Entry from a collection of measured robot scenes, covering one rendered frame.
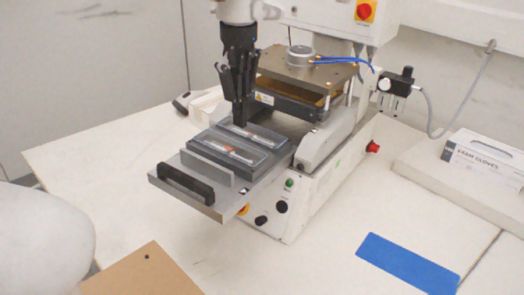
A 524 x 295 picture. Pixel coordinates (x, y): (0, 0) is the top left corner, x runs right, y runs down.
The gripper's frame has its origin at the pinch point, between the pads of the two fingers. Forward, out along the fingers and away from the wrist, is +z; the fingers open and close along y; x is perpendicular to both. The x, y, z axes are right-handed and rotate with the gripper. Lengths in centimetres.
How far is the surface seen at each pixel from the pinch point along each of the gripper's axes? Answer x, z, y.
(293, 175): 12.2, 16.0, -5.9
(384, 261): 38, 33, -10
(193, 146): -7.1, 8.0, 8.4
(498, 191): 54, 28, -50
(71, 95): -151, 59, -34
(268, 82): -6.3, 1.6, -19.9
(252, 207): 3.8, 27.8, -0.2
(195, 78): -129, 67, -107
